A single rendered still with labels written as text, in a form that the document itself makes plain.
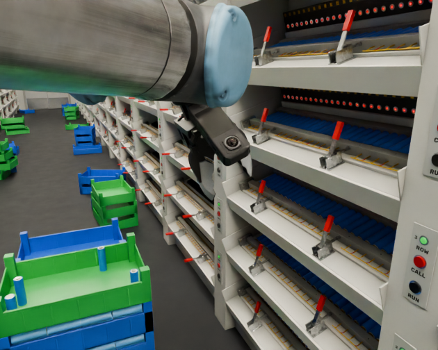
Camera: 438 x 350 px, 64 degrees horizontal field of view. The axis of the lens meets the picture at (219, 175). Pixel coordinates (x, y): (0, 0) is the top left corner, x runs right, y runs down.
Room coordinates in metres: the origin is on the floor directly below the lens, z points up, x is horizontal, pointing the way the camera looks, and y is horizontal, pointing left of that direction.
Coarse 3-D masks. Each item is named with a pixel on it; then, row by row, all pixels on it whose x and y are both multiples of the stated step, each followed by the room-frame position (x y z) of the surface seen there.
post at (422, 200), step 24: (432, 24) 0.49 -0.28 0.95; (432, 48) 0.48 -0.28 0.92; (432, 72) 0.48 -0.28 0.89; (432, 96) 0.47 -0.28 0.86; (408, 168) 0.49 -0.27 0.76; (408, 192) 0.49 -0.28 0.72; (432, 192) 0.45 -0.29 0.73; (408, 216) 0.48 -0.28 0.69; (432, 216) 0.45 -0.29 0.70; (408, 240) 0.47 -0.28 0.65; (432, 288) 0.43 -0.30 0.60; (384, 312) 0.49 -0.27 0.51; (408, 312) 0.46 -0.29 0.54; (432, 312) 0.42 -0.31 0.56; (384, 336) 0.49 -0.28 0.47; (408, 336) 0.45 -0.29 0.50; (432, 336) 0.42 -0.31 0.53
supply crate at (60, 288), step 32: (64, 256) 0.78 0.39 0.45; (96, 256) 0.81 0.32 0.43; (128, 256) 0.84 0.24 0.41; (0, 288) 0.64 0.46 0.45; (32, 288) 0.71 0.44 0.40; (64, 288) 0.71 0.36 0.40; (96, 288) 0.71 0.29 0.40; (128, 288) 0.65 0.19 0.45; (0, 320) 0.56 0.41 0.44; (32, 320) 0.58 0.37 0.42; (64, 320) 0.60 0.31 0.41
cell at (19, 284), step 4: (20, 276) 0.66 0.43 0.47; (16, 280) 0.65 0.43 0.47; (20, 280) 0.65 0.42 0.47; (16, 284) 0.65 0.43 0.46; (20, 284) 0.65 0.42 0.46; (16, 288) 0.65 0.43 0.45; (20, 288) 0.65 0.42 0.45; (24, 288) 0.66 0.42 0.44; (16, 292) 0.65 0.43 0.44; (20, 292) 0.65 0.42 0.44; (24, 292) 0.66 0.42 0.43; (16, 296) 0.65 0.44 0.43; (20, 296) 0.65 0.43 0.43; (24, 296) 0.65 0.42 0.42; (20, 300) 0.65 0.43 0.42; (24, 300) 0.65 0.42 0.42; (20, 304) 0.65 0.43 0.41; (24, 304) 0.65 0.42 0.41
